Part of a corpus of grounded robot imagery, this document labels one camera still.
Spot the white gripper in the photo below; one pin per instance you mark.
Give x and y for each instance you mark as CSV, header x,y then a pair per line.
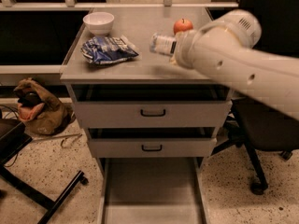
x,y
184,50

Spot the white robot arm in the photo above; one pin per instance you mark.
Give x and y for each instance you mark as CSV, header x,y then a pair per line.
x,y
223,51

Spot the grey drawer cabinet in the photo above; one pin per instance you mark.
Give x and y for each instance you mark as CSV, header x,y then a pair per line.
x,y
138,24

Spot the middle grey drawer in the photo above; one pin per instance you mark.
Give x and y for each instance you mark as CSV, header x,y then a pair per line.
x,y
150,142

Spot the grey drawer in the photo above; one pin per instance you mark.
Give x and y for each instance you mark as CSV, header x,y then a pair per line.
x,y
151,191
150,142
150,105

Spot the top grey drawer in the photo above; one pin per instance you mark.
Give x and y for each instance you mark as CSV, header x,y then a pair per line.
x,y
150,105

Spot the bottom grey drawer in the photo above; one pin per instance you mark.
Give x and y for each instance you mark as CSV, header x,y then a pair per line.
x,y
151,191

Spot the red apple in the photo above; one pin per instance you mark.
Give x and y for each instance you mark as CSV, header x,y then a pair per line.
x,y
182,25

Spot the blue chip bag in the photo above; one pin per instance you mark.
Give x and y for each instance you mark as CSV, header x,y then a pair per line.
x,y
108,50

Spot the white ceramic bowl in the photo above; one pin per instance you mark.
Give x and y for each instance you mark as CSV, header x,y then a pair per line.
x,y
99,23

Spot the black office chair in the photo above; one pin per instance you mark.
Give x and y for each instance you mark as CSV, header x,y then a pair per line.
x,y
255,125

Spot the brown paper bag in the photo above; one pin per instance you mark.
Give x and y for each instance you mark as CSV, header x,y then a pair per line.
x,y
48,118

